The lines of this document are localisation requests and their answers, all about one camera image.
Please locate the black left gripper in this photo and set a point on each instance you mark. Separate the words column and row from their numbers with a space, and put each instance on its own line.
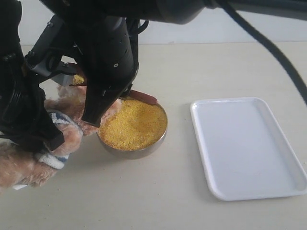
column 23, row 118

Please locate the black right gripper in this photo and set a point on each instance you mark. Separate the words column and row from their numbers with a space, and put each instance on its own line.
column 103, row 52

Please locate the dark red wooden spoon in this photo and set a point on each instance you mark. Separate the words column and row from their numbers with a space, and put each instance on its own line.
column 79, row 80

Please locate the tan teddy bear striped shirt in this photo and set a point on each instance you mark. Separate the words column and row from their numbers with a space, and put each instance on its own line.
column 33, row 167

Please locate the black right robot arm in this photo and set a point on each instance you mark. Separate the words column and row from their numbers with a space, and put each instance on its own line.
column 138, row 13

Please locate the yellow millet grain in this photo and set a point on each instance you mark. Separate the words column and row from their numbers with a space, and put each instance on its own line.
column 136, row 126

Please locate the steel bowl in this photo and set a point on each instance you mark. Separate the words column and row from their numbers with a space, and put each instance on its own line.
column 137, row 154

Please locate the white rectangular plastic tray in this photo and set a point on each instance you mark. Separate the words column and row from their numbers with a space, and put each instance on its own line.
column 244, row 152

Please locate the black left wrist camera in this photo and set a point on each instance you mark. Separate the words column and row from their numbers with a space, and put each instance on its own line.
column 63, row 75

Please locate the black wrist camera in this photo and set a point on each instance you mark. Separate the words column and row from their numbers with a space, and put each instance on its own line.
column 45, row 57
column 63, row 75

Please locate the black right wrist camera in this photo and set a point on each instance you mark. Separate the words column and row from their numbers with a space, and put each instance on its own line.
column 45, row 57

